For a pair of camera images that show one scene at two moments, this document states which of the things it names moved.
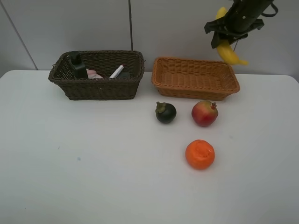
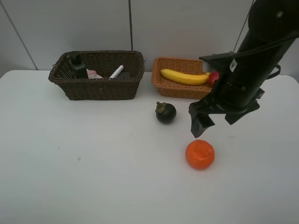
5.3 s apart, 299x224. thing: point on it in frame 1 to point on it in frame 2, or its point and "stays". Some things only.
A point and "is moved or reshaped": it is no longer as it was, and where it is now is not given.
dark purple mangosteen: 165,112 stays
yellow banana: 224,48 to 187,79
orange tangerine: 200,154 stays
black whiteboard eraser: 124,74 stays
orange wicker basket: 206,80 stays
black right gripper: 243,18 to 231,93
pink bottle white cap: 92,74 stays
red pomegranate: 204,113 is moved or reshaped
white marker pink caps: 117,71 stays
